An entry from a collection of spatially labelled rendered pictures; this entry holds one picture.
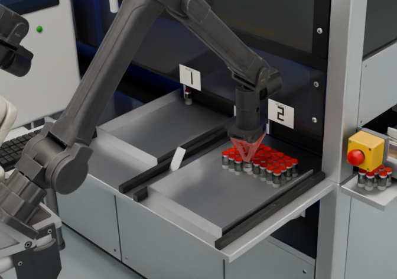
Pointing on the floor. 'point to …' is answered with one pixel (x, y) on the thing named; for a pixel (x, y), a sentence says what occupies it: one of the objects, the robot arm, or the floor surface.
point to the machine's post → (340, 121)
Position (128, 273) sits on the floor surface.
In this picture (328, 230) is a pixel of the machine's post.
